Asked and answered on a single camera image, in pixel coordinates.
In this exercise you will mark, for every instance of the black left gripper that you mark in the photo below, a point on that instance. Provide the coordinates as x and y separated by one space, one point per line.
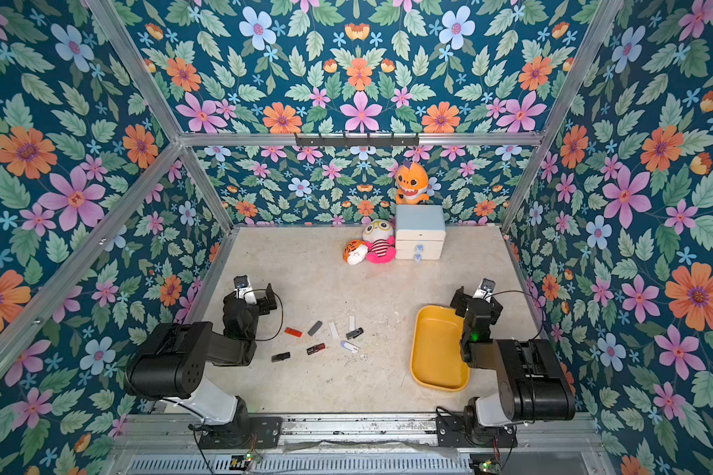
262 298

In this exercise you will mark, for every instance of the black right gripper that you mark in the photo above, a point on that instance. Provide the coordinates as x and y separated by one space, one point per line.
462 300

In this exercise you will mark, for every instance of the yellow plastic storage tray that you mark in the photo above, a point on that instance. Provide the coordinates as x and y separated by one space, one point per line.
436 361

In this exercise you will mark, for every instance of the dark grey usb flash drive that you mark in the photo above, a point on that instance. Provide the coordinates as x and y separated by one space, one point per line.
314 329

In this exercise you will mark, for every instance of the dark red usb flash drive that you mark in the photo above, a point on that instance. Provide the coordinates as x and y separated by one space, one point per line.
315 349

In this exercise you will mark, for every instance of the white blue usb flash drive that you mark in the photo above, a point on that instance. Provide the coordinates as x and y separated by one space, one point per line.
349 346

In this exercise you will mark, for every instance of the black silver usb flash drive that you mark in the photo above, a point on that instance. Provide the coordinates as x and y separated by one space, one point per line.
355 333

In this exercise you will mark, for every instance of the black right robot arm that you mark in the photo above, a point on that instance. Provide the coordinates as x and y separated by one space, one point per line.
531 385

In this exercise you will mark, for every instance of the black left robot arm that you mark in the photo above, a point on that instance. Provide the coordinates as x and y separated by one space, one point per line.
169 366

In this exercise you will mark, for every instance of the white mini drawer cabinet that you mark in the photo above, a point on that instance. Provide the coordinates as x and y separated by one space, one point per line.
420 232

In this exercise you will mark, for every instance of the pink striped owl plush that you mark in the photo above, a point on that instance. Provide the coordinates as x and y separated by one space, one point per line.
379 237

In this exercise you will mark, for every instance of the small orange tiger plush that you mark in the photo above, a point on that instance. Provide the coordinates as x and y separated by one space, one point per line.
355 252

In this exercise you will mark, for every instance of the white ventilation grille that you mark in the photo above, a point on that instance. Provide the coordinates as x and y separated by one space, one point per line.
288 463

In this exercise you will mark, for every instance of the orange shark plush toy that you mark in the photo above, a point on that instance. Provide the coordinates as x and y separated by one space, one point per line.
412 183

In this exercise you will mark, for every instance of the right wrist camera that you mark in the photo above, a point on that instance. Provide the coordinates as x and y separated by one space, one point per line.
485 290

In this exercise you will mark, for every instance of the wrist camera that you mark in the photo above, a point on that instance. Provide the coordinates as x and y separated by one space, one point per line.
243 286
485 290

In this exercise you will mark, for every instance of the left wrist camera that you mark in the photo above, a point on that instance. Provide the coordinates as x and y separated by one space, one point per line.
243 286

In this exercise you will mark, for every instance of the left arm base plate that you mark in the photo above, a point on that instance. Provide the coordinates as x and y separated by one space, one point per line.
255 432

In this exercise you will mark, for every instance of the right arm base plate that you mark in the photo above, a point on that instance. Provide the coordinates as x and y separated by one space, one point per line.
462 430

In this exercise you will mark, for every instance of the black hook rail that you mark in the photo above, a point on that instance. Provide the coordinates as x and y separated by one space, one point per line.
345 140

